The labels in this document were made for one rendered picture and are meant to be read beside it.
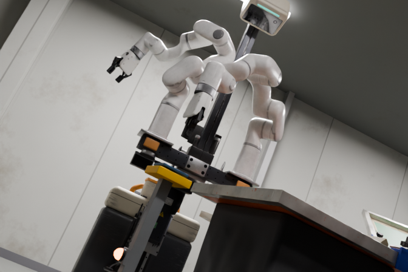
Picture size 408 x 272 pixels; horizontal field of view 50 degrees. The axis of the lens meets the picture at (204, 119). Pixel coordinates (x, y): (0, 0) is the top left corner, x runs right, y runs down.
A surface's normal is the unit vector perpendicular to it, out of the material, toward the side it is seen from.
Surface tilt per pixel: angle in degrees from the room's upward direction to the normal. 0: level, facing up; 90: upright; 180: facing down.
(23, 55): 90
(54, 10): 90
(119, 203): 90
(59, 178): 90
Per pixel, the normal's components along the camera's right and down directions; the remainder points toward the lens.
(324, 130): 0.27, -0.18
